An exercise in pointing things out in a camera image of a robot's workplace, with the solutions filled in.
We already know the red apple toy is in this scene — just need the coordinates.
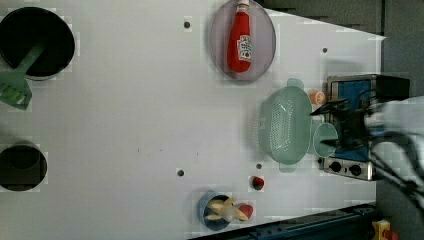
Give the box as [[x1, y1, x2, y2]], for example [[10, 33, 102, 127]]
[[238, 204, 253, 220]]

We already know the blue metal frame rail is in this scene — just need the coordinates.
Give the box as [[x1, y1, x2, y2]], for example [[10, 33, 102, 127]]
[[190, 204, 378, 240]]

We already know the red ketchup bottle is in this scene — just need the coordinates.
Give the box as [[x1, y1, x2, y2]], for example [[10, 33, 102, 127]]
[[227, 0, 252, 73]]

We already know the yellow red emergency button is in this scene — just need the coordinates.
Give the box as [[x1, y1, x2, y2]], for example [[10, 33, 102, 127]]
[[372, 220, 399, 240]]

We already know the large black pot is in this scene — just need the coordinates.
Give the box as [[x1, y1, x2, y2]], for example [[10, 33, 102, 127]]
[[0, 7, 76, 80]]

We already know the grey oval plate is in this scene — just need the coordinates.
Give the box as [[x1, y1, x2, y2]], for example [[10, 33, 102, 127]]
[[208, 0, 276, 82]]

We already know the blue bowl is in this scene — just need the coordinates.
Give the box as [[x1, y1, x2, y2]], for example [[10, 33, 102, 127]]
[[197, 191, 230, 231]]

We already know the banana toy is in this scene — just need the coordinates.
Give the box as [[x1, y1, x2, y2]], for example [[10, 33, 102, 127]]
[[205, 198, 249, 223]]

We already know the orange half toy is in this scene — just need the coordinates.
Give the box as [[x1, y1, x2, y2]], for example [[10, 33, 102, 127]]
[[309, 90, 326, 105]]

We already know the toaster oven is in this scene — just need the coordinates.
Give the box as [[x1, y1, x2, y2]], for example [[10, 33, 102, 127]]
[[324, 74, 410, 181]]

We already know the green plastic strainer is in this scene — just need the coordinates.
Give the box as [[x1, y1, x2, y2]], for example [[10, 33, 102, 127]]
[[256, 78, 312, 173]]

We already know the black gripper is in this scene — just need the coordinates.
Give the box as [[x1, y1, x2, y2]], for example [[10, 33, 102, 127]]
[[310, 99, 368, 150]]

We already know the red strawberry toy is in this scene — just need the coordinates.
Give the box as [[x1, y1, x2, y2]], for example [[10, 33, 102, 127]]
[[252, 177, 264, 191]]

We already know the small black cup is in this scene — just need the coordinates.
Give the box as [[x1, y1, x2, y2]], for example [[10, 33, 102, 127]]
[[0, 145, 47, 192]]

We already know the light green mug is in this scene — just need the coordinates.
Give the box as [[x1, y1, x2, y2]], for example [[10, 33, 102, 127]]
[[308, 120, 338, 158]]

